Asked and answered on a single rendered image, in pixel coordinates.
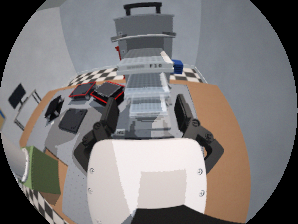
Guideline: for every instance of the white microplate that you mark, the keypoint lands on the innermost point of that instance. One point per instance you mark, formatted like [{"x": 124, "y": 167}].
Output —
[
  {"x": 148, "y": 108},
  {"x": 146, "y": 86}
]

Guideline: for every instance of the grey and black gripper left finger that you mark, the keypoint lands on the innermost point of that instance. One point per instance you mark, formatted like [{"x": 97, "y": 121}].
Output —
[{"x": 102, "y": 130}]

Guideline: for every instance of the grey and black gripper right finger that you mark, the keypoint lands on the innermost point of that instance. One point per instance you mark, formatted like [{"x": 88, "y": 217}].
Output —
[{"x": 192, "y": 129}]

